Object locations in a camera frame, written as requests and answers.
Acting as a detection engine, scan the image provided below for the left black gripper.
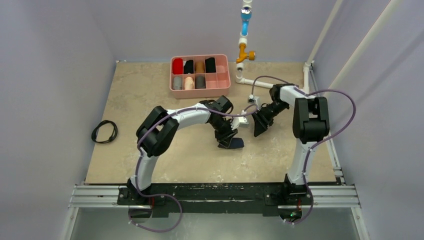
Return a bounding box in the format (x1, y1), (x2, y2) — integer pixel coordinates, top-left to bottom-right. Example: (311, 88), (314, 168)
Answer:
(209, 117), (237, 148)

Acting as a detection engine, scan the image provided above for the pink divided organizer tray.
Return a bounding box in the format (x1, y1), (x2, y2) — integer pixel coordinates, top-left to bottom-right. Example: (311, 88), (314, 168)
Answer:
(169, 54), (231, 99)

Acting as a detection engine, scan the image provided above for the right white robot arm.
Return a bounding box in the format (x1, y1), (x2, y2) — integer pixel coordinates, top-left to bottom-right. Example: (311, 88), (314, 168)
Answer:
(252, 83), (330, 204)

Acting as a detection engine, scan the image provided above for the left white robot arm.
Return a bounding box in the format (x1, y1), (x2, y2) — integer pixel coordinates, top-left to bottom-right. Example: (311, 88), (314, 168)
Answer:
(128, 95), (244, 205)

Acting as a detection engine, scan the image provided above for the dark grey rolled cloth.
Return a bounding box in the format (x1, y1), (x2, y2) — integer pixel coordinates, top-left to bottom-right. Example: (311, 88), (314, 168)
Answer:
(194, 75), (206, 89)

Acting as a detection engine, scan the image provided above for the peach rolled cloth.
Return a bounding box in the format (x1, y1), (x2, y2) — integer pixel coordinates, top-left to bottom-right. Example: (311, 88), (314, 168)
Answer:
(183, 76), (195, 90)

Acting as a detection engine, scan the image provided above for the orange pipe valve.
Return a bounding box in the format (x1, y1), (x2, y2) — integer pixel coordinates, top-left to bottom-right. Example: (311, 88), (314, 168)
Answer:
(235, 42), (256, 64)

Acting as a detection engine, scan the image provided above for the black rolled cloth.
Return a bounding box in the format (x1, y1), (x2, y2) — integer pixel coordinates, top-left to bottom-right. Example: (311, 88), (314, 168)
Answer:
(183, 59), (195, 74)
(204, 57), (217, 73)

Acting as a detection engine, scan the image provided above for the brown rolled cloth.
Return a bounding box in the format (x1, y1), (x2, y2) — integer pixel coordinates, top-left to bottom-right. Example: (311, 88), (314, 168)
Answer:
(194, 61), (205, 74)

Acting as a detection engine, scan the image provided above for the red rolled cloth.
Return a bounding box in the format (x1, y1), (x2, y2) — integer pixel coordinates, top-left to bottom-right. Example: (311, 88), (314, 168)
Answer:
(171, 57), (184, 75)

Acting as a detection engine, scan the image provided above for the blue pipe valve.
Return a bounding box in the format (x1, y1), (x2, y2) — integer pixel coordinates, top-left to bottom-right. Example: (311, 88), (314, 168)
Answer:
(240, 6), (252, 37)

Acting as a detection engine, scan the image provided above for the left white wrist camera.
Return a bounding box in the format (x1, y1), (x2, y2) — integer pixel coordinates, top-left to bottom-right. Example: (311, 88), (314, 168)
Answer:
(231, 115), (249, 130)

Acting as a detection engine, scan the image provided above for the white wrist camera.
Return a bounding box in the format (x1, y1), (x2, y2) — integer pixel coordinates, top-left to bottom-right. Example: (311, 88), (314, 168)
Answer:
(247, 94), (262, 110)
(231, 115), (249, 130)

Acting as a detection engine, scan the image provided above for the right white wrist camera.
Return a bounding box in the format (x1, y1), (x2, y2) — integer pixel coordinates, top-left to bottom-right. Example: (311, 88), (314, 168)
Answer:
(247, 94), (262, 110)

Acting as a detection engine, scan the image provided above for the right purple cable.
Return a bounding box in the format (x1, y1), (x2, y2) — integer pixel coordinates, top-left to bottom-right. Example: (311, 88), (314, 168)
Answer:
(251, 75), (357, 226)

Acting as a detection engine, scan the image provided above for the purple cable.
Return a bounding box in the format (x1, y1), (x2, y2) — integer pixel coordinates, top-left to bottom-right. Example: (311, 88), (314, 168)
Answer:
(251, 75), (357, 226)
(127, 103), (259, 233)

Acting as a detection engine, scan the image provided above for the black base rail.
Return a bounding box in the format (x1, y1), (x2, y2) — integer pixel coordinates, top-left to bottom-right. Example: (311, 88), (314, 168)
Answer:
(117, 182), (312, 220)

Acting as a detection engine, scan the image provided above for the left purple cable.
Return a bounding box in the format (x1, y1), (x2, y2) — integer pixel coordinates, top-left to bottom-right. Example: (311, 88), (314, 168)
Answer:
(127, 103), (259, 233)

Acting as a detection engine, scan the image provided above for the white pvc pipe frame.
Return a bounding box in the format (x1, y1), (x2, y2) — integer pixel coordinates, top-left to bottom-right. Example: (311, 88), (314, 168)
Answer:
(250, 0), (421, 101)

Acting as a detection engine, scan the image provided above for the aluminium extrusion frame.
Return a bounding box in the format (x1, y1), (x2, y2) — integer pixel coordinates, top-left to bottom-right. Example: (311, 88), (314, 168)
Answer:
(69, 182), (369, 240)

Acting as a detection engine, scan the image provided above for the black coiled cable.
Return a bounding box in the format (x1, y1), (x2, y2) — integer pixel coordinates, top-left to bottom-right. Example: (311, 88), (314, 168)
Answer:
(91, 119), (119, 145)

